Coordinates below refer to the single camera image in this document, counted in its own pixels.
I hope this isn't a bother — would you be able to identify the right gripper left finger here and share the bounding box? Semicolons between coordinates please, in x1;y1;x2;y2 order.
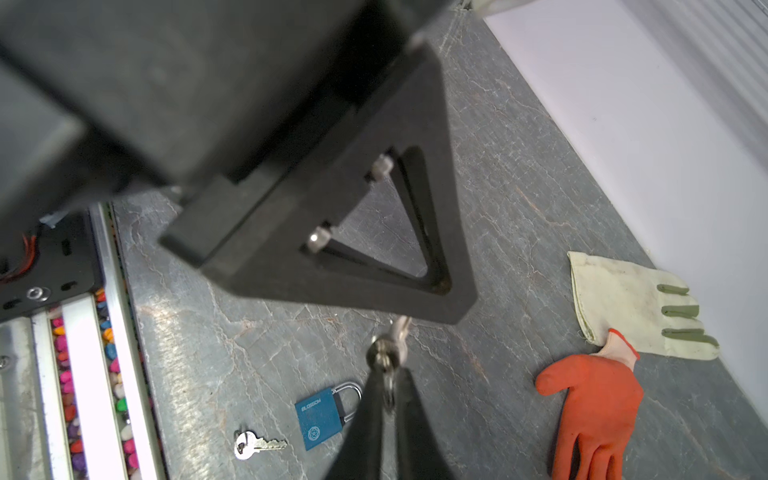
325;367;384;479

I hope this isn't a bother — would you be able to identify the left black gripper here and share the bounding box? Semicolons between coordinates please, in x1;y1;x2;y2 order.
1;1;444;240

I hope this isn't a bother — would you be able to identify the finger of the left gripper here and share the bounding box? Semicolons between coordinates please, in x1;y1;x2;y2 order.
159;45;478;324

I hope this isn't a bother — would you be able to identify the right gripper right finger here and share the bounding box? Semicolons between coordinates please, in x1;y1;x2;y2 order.
394;368;455;479

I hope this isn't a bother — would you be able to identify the brass padlock key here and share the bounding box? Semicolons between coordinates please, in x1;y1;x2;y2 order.
366;315;412;413

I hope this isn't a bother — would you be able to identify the large blue padlock key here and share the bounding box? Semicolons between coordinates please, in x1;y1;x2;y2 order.
233;430;288;461

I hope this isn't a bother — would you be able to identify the large blue padlock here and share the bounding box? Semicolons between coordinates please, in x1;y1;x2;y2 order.
294;381;363;451

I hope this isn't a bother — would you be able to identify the red rubber glove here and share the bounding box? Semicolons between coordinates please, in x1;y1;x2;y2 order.
535;329;644;479

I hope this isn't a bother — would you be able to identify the colourful bead strip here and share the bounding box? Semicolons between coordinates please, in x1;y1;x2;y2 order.
48;290;142;479

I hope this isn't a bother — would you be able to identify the cream work glove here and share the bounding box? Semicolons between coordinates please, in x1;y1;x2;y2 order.
567;251;720;361

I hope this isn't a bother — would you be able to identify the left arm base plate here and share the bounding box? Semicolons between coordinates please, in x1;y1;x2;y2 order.
1;212;104;322

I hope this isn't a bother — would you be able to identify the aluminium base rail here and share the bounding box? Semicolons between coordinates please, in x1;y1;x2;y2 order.
1;204;167;479

